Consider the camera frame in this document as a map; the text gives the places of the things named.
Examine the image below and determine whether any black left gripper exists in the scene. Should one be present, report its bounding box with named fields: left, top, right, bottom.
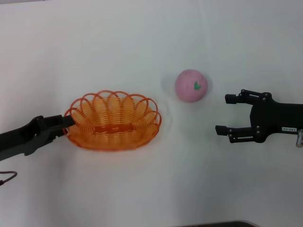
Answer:
left=0, top=114, right=77, bottom=162

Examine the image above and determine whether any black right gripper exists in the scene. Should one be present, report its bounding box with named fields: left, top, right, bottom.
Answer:
left=215, top=88, right=303, bottom=145

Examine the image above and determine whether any orange woven plastic basket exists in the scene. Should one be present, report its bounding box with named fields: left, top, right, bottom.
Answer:
left=64, top=89, right=163, bottom=152

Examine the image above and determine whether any dark rounded robot base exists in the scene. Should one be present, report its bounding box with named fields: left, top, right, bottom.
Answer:
left=182, top=220, right=258, bottom=227

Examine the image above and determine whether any pink toy peach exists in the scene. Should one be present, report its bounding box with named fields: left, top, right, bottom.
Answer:
left=174, top=69, right=209, bottom=103

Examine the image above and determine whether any thin dark cable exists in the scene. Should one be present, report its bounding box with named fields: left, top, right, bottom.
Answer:
left=0, top=170, right=18, bottom=187

